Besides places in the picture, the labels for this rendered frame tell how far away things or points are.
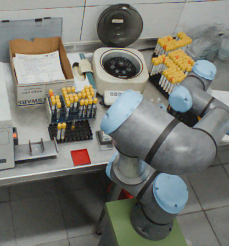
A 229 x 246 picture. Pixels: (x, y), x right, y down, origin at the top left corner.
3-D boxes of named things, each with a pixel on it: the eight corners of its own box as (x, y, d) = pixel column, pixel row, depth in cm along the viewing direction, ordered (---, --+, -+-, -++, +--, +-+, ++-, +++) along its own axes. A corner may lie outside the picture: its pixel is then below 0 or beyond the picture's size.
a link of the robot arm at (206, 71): (189, 66, 113) (201, 54, 118) (178, 90, 122) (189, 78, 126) (211, 79, 110) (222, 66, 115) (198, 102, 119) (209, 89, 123)
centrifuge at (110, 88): (95, 107, 162) (100, 89, 153) (89, 62, 181) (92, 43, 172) (147, 108, 165) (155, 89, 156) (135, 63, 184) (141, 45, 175)
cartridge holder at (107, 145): (100, 150, 148) (101, 145, 145) (95, 133, 153) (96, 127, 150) (113, 149, 149) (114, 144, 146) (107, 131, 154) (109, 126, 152)
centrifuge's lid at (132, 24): (101, 4, 157) (98, -4, 163) (94, 52, 174) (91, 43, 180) (148, 6, 160) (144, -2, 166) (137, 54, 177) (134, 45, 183)
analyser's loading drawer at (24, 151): (5, 164, 137) (4, 156, 133) (3, 149, 141) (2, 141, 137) (58, 156, 141) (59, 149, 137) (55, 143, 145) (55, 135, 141)
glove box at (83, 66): (72, 102, 163) (74, 87, 156) (61, 65, 177) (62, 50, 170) (99, 99, 166) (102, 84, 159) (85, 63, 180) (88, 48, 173)
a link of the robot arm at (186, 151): (219, 163, 67) (251, 108, 108) (170, 129, 71) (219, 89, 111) (187, 205, 73) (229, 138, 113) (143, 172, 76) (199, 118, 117)
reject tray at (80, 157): (74, 166, 142) (74, 165, 141) (70, 151, 146) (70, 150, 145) (90, 163, 143) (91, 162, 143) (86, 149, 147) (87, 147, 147)
